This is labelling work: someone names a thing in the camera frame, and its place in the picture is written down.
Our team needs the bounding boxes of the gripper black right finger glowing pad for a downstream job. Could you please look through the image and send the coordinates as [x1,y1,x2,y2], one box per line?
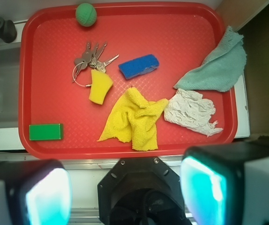
[180,141,269,225]

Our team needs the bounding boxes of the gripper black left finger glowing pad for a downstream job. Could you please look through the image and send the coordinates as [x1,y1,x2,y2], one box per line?
[0,159,72,225]

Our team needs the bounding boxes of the green rubber ball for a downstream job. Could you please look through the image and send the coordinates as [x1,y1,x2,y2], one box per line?
[75,3,97,27]

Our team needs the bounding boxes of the green rectangular block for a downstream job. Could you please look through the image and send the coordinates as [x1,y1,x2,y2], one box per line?
[29,123,64,141]

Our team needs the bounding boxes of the crumpled white paper towel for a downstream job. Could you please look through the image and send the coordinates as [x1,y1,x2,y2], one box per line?
[164,89,223,137]

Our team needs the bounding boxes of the yellow microfiber cloth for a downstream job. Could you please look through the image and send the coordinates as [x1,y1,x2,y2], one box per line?
[98,87,169,151]

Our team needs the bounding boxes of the teal cloth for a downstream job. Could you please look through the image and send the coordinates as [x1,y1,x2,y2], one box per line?
[174,26,247,92]

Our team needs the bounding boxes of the red plastic tray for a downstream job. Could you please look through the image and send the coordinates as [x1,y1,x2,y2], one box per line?
[18,2,238,159]

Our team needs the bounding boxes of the bunch of silver keys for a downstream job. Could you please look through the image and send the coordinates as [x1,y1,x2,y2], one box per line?
[72,41,120,87]

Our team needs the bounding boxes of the yellow sponge piece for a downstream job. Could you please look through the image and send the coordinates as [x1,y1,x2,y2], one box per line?
[89,70,113,105]

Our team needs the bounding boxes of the blue sponge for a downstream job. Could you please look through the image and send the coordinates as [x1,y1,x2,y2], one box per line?
[118,54,159,80]

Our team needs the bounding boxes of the stainless steel sink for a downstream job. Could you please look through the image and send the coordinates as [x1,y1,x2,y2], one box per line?
[0,43,20,128]

